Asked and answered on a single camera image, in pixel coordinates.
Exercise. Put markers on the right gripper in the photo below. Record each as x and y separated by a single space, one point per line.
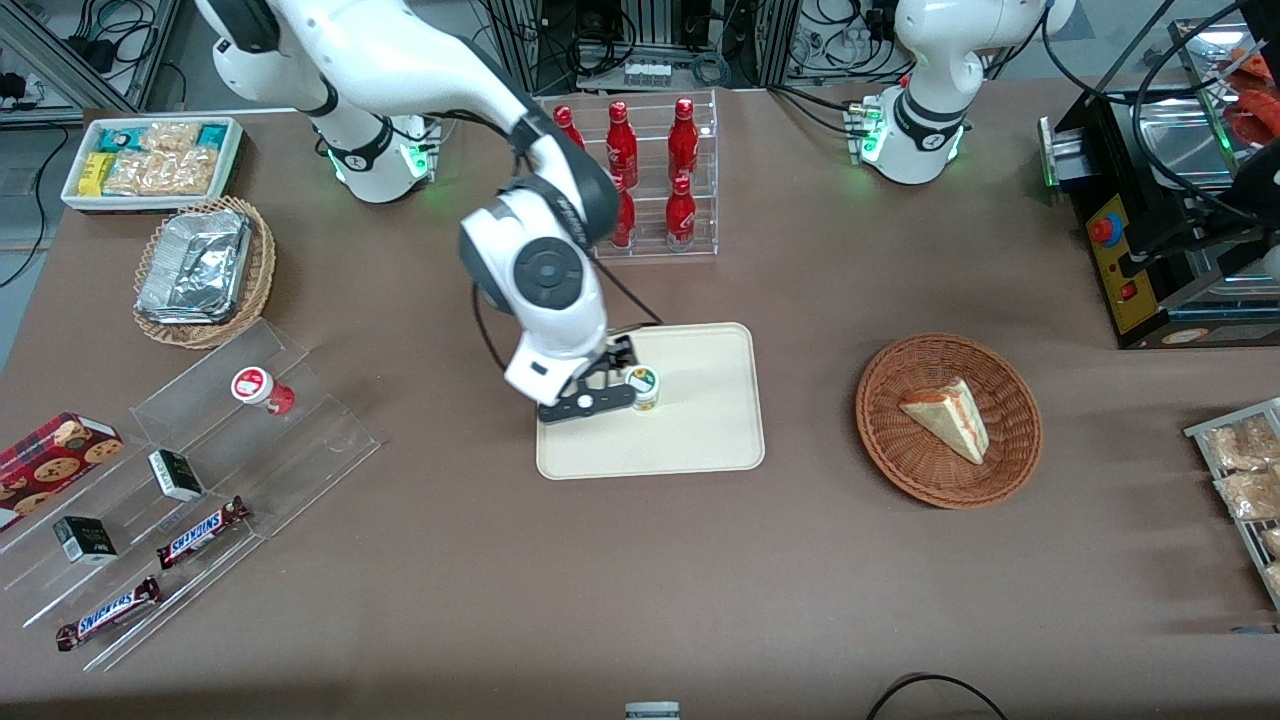
617 356

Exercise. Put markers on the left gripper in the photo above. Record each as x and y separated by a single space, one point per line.
1251 193

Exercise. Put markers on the green gum bottle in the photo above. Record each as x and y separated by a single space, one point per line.
643 385

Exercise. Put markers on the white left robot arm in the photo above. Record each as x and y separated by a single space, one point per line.
930 130

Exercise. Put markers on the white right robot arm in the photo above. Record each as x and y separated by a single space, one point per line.
545 270

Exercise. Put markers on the beige plastic tray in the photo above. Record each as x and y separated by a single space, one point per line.
700 420

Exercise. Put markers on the red gum bottle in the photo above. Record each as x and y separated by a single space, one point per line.
255 388

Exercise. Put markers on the clear acrylic bottle rack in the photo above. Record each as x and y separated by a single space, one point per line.
650 255

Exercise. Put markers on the red cola bottle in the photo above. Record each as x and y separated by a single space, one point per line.
626 225
621 148
683 142
680 218
568 125

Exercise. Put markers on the black machine with red button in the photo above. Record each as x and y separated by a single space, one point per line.
1105 170

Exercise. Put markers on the clear bag of pastry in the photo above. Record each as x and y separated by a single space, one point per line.
1250 495
1240 445

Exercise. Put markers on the white power strip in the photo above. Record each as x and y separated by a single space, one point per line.
648 74

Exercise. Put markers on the round brown wicker basket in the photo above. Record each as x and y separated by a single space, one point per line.
900 450

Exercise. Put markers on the clear acrylic stepped display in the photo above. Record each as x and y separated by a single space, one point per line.
300 440

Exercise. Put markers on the wrapped triangle sandwich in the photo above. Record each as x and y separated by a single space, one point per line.
950 418

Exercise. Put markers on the small grey block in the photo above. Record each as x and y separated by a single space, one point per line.
652 711

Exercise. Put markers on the oval wicker basket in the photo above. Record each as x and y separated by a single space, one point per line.
262 270

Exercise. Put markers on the silver foil container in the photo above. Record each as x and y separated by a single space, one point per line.
200 260

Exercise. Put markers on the white snack bin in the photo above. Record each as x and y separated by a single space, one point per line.
232 160

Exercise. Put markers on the Snickers bar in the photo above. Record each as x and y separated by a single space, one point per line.
108 613
200 533

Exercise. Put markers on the small black box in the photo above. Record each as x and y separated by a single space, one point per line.
85 540
176 475

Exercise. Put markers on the teal snack pack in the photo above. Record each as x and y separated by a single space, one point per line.
212 136
122 137

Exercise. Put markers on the clear bag of crackers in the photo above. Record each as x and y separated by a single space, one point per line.
165 172
170 135

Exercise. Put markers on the yellow snack pack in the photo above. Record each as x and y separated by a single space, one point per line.
96 174

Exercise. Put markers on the red plaid cookie box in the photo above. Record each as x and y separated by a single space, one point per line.
50 465

